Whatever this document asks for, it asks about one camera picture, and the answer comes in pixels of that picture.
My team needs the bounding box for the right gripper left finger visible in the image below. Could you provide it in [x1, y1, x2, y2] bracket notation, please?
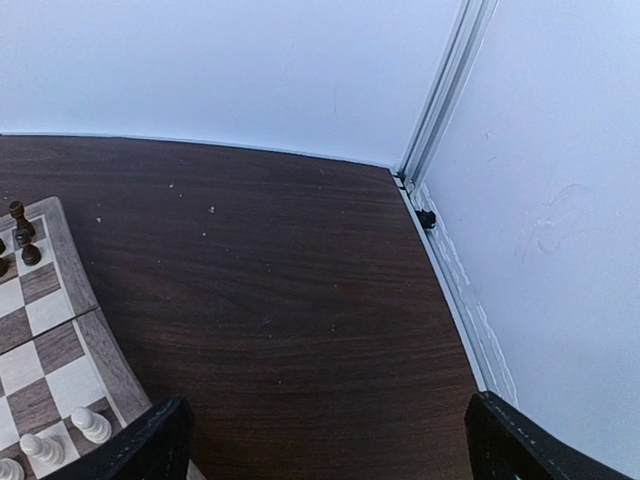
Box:
[48, 395, 194, 480]

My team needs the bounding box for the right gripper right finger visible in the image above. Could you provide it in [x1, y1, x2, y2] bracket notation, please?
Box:
[465, 391, 626, 479]

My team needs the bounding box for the dark chess pawn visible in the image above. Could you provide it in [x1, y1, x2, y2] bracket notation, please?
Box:
[9, 200, 36, 247]

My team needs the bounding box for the wooden chess board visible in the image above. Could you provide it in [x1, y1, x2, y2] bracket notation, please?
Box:
[0, 196, 154, 480]

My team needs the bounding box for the small black corner knob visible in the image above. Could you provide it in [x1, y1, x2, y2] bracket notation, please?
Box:
[416, 210, 437, 230]

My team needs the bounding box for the right aluminium frame post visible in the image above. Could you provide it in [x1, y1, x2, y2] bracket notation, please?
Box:
[397, 0, 499, 192]

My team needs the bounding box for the white chess pieces group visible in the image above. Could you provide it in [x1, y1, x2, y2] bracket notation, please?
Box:
[1, 401, 121, 479]

